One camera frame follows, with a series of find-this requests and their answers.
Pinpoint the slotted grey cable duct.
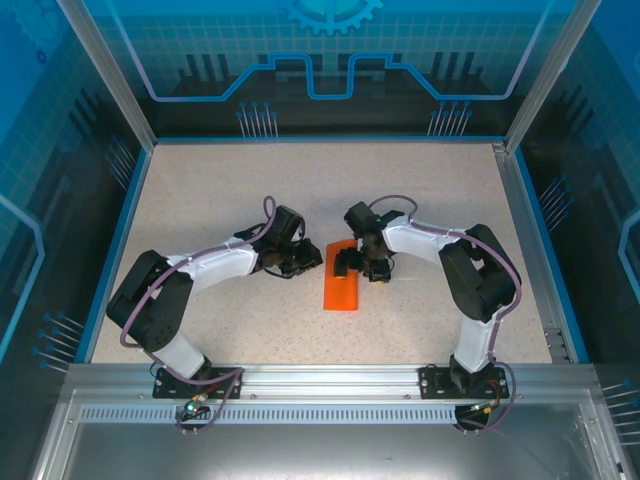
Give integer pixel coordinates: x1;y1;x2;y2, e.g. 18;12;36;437
78;404;506;427

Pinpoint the aluminium table edge rail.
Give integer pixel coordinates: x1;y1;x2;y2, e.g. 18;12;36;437
491;141;575;365

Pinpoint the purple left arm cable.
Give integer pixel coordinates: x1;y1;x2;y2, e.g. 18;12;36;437
118;194;279;436

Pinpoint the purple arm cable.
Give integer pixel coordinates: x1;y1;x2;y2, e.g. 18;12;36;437
367;193;525;432
118;194;279;436

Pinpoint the orange paper sheet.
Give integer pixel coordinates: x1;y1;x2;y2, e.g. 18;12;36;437
322;238;362;312

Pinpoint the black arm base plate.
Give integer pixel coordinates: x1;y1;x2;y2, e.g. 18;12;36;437
152;366;245;400
418;364;511;400

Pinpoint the brushed steel tray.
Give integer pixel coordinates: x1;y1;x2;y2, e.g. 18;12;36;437
27;388;629;480

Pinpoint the aluminium frame post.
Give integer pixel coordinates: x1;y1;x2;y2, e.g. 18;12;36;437
503;0;605;154
53;0;159;150

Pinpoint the long aluminium mounting rail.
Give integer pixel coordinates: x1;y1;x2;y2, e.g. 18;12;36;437
66;363;597;401

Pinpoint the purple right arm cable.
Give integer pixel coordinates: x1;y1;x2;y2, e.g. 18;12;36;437
367;193;525;432

